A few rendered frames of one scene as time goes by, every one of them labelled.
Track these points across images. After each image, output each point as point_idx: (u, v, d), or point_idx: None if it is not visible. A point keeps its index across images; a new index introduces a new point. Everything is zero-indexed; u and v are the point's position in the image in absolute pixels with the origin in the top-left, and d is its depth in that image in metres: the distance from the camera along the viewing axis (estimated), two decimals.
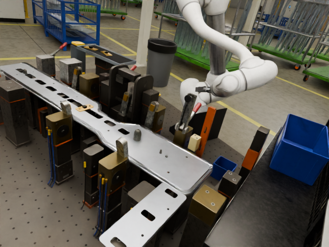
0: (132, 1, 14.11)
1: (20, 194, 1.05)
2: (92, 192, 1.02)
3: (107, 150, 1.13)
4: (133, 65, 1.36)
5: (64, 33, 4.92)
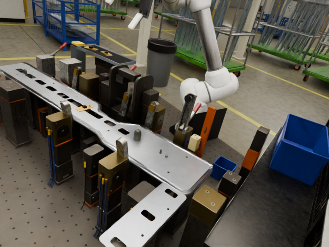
0: (132, 1, 14.11)
1: (20, 194, 1.05)
2: (92, 192, 1.02)
3: (107, 150, 1.13)
4: (133, 65, 1.36)
5: (64, 33, 4.92)
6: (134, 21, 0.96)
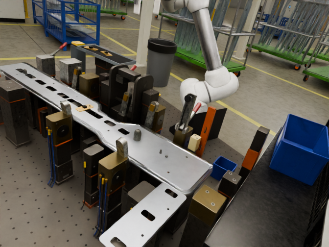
0: (132, 1, 14.11)
1: (20, 194, 1.05)
2: (92, 192, 1.02)
3: (107, 150, 1.13)
4: (133, 65, 1.36)
5: (64, 33, 4.92)
6: (156, 6, 1.13)
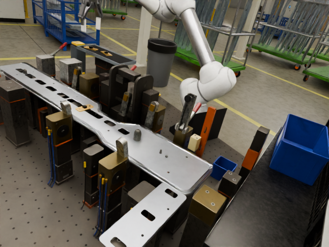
0: (132, 1, 14.11)
1: (20, 194, 1.05)
2: (92, 192, 1.02)
3: (107, 150, 1.13)
4: (133, 65, 1.36)
5: (64, 33, 4.92)
6: (98, 24, 1.48)
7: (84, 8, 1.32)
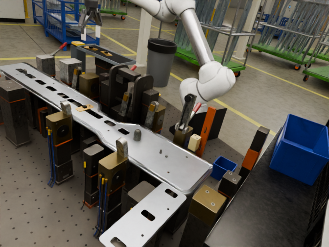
0: None
1: (20, 194, 1.05)
2: (92, 192, 1.02)
3: (107, 150, 1.13)
4: (133, 65, 1.36)
5: (64, 33, 4.92)
6: (97, 32, 1.51)
7: (84, 17, 1.34)
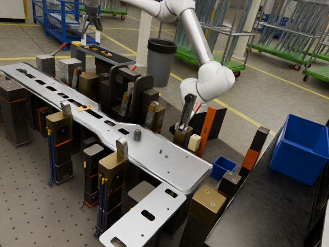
0: None
1: (20, 194, 1.05)
2: (92, 192, 1.02)
3: (107, 150, 1.13)
4: (133, 65, 1.36)
5: (64, 33, 4.92)
6: (97, 37, 1.52)
7: (84, 23, 1.36)
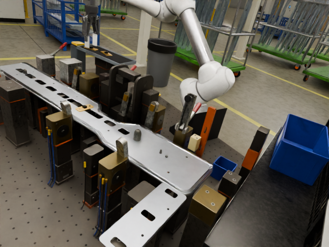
0: None
1: (20, 194, 1.05)
2: (92, 192, 1.02)
3: (107, 150, 1.13)
4: (133, 65, 1.36)
5: (64, 33, 4.92)
6: (94, 40, 1.50)
7: (86, 25, 1.37)
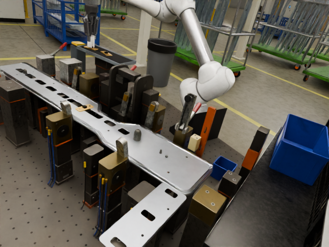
0: None
1: (20, 194, 1.05)
2: (92, 192, 1.02)
3: (107, 150, 1.13)
4: (133, 65, 1.36)
5: (64, 33, 4.92)
6: (91, 41, 1.48)
7: (87, 26, 1.39)
